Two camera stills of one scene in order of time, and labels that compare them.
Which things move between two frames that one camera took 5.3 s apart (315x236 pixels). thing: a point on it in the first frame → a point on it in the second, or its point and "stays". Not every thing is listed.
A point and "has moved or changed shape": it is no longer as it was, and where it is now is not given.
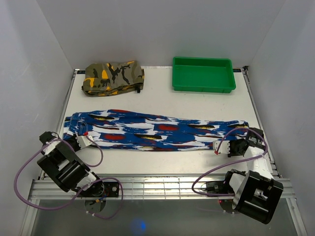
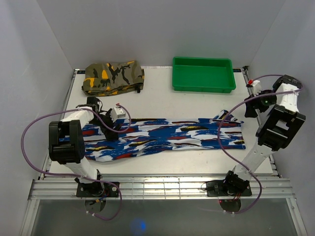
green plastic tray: [203, 74] stays
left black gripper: [78, 146] → [109, 133]
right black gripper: [232, 153] → [249, 111]
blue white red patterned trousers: [134, 130] has moved or changed shape
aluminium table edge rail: [151, 189] stays
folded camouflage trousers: [113, 78] stays
